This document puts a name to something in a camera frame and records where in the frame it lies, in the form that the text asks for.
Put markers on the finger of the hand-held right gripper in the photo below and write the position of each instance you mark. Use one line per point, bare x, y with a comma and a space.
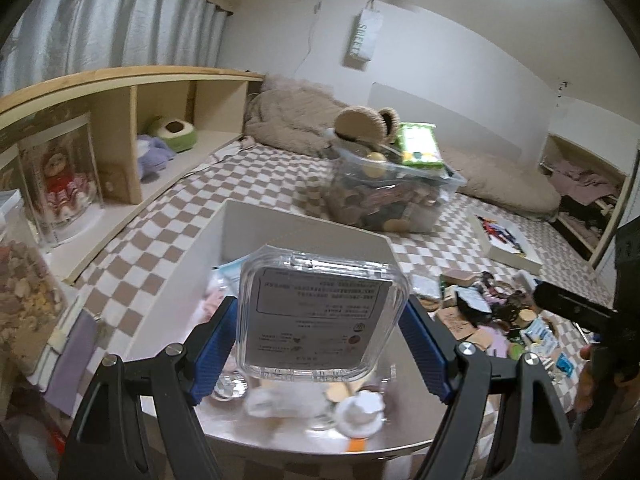
570, 307

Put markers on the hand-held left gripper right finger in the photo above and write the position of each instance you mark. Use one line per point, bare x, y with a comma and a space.
425, 350

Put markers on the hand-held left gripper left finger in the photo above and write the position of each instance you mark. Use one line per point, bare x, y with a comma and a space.
215, 350

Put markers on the clear plastic labelled case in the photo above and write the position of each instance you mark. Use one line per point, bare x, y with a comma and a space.
320, 310

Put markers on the white cardboard box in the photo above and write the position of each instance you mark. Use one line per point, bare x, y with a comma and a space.
300, 232

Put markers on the small bamboo container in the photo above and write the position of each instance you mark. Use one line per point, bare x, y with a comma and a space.
526, 317

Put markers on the clear container of dried snacks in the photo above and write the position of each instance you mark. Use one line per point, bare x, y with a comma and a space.
25, 310

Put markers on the person's right hand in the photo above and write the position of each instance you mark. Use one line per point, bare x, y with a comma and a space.
584, 380

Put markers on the blue white mask packet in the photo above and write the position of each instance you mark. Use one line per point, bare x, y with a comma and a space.
544, 332

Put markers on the carved wooden plaque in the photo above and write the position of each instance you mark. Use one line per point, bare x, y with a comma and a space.
455, 324

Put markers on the round wooden coaster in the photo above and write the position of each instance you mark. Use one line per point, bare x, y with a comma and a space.
428, 303

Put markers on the small blue sachet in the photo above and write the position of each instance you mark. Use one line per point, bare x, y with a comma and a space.
562, 364

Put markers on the rounded bamboo coaster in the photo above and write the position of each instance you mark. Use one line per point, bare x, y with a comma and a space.
482, 340

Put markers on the dark brown hair claw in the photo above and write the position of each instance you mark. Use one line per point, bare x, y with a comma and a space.
507, 307

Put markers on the white shallow tray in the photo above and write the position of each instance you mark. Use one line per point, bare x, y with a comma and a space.
515, 260

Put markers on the brown wooden block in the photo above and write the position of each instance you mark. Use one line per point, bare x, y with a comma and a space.
457, 277

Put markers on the pile of colourful markers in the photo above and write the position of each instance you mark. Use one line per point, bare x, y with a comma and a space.
497, 235

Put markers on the open closet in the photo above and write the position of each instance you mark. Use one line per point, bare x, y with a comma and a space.
620, 210

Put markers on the pink crumpled clothes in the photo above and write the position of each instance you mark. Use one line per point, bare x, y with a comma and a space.
585, 177

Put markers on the clear plastic storage bin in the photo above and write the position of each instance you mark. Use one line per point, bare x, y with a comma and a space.
400, 205

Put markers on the yellow wooden ball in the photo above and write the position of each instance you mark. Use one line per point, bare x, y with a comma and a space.
375, 165

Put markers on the purple plush toy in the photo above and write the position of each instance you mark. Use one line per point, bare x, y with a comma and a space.
152, 157

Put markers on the green snack bag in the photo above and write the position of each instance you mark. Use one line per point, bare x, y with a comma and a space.
420, 147

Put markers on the green avocado plush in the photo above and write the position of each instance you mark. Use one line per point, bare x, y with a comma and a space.
172, 132

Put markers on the doll in clear box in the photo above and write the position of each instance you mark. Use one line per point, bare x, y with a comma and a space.
60, 180

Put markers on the brown fuzzy slippers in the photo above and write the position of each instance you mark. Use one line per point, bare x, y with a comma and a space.
360, 122

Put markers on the beige fluffy duvet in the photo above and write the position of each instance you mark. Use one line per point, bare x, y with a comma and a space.
290, 115

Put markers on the wooden bedside shelf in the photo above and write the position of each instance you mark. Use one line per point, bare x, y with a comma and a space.
125, 80

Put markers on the white hanging paper bag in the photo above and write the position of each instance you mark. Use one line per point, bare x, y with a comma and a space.
364, 35

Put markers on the grey curtain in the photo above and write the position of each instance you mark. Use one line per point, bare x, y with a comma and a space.
100, 20

